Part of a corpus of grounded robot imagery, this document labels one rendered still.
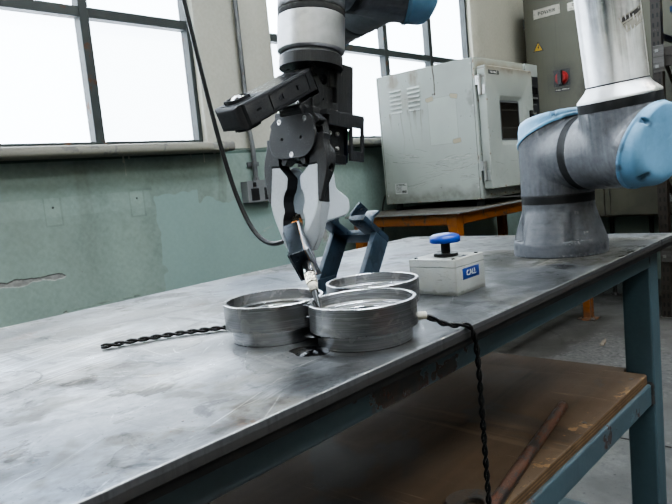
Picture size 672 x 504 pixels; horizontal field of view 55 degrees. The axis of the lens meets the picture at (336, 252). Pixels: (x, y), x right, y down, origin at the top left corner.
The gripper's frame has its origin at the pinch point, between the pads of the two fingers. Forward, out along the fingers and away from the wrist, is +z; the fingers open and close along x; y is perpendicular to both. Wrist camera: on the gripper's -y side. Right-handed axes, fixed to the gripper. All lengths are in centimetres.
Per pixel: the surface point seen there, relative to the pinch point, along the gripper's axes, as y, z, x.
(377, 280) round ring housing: 11.6, 5.1, -1.9
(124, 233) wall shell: 67, -2, 157
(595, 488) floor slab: 138, 72, 20
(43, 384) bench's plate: -24.5, 13.2, 7.2
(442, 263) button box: 19.0, 3.1, -6.3
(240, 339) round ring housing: -8.0, 10.2, -0.2
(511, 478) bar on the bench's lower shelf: 25.0, 30.1, -12.7
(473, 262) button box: 23.4, 3.1, -8.1
